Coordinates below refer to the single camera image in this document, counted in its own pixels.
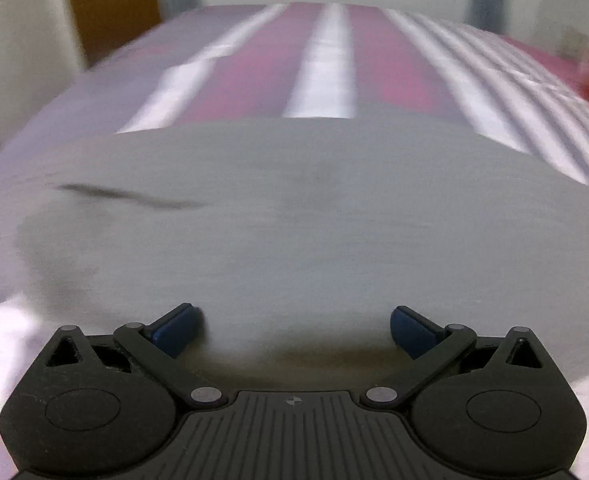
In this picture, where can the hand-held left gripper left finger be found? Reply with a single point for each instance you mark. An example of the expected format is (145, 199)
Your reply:
(177, 330)

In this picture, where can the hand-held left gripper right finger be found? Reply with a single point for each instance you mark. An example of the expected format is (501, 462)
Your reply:
(414, 332)

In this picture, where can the grey towel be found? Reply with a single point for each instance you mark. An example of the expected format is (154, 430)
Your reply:
(294, 220)

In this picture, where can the striped pink grey bed sheet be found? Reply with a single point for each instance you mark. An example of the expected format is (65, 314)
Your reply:
(324, 70)

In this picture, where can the wooden door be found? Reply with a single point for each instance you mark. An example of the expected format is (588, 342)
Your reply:
(112, 7)

